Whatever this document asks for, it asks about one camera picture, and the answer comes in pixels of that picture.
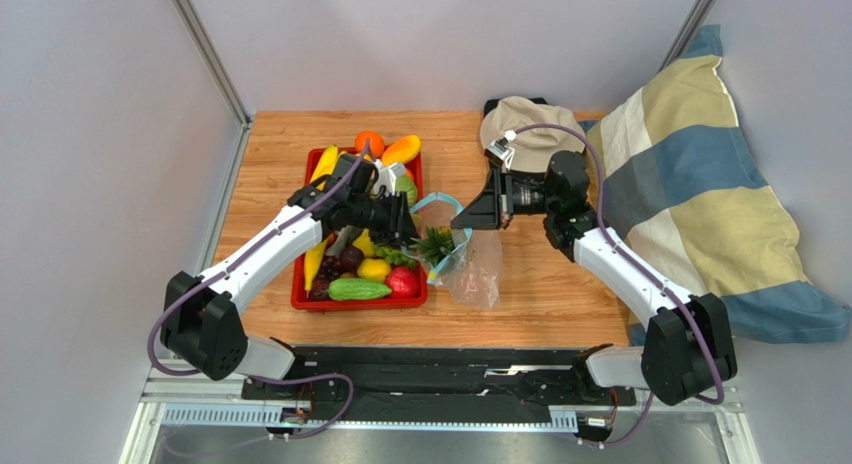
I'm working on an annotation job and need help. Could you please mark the green toy cucumber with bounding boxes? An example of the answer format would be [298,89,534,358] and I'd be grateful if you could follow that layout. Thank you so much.
[328,278,392,301]

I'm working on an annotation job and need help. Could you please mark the green toy cabbage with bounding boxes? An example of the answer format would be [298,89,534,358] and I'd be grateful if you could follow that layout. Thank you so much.
[394,175,419,207]

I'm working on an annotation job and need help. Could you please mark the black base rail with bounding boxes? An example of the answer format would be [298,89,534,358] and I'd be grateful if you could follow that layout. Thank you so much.
[241,345,637,424]

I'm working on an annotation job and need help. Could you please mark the yellow toy lemon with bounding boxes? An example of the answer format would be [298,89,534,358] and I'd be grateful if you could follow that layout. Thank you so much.
[356,258,392,283]

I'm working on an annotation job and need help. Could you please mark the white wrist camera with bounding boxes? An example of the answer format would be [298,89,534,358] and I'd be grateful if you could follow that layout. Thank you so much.
[484,130,517,173]
[371,160,407,196]

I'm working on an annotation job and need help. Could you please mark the dark purple toy grapes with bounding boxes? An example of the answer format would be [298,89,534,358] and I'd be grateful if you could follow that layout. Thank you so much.
[308,245,365,301]

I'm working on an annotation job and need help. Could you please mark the orange toy mango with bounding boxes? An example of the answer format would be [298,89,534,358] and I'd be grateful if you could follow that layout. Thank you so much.
[380,134,422,166]

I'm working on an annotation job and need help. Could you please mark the yellow toy banana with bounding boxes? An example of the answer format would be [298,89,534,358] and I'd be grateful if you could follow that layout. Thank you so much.
[309,146,341,191]

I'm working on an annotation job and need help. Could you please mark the clear zip top bag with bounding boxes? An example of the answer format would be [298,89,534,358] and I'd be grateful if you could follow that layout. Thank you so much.
[403,192,503,310]

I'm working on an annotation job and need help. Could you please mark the striped pillow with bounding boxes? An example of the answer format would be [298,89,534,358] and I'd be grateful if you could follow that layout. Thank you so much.
[587,25,851,344]

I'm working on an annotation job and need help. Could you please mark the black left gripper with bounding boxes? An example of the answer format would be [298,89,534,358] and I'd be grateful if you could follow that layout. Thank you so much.
[349,191,426,252]

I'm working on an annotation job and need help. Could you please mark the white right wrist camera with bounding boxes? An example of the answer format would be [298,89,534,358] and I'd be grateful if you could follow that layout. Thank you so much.
[484,130,517,173]

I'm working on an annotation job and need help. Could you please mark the grey toy fish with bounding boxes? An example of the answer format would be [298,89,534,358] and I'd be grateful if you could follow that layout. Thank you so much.
[325,225,363,257]

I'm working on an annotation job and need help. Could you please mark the beige bucket hat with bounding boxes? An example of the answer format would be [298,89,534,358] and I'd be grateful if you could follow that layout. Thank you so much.
[479,96,586,173]

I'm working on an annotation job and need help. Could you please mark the red toy strawberry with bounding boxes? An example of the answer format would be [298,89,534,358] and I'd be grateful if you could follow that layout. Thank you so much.
[385,266,421,299]

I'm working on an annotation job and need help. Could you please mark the green toy grapes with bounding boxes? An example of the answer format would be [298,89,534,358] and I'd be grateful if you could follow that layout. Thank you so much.
[374,246,419,270]

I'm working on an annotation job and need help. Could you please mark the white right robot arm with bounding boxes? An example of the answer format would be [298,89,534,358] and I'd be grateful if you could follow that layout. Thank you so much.
[451,146,738,405]

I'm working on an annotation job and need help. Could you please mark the orange toy orange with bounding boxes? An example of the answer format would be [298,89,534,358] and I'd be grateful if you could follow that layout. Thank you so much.
[354,130,386,158]

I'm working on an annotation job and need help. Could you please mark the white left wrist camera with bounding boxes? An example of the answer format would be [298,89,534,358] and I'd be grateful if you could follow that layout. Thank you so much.
[371,160,407,196]

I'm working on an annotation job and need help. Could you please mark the orange toy pineapple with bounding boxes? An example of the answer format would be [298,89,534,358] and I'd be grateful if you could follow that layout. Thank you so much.
[406,225,464,268]

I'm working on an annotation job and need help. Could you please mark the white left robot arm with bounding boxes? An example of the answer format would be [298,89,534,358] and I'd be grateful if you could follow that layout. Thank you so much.
[148,154,418,381]

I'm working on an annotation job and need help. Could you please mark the yellow toy pear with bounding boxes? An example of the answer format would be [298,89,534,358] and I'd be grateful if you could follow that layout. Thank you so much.
[351,229,375,258]

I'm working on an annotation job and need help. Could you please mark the red plastic tray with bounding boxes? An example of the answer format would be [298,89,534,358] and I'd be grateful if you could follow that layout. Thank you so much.
[290,148,429,312]

